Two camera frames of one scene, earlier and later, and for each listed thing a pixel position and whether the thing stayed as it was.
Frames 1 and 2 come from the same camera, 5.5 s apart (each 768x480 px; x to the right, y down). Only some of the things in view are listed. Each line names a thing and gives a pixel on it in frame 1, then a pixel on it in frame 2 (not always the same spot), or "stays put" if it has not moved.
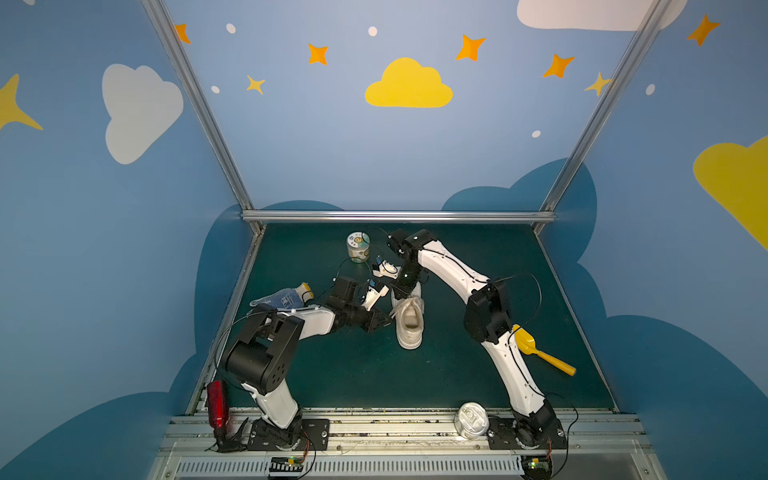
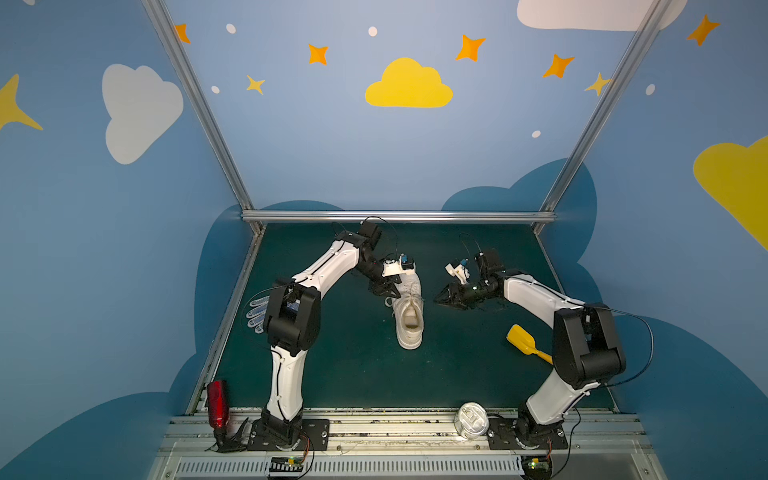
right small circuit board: x=536 y=467 stays put
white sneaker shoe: x=408 y=316 stays put
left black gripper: x=372 y=318 -> x=384 y=284
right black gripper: x=405 y=285 -> x=468 y=291
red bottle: x=218 y=401 stays put
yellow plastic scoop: x=527 y=344 stays put
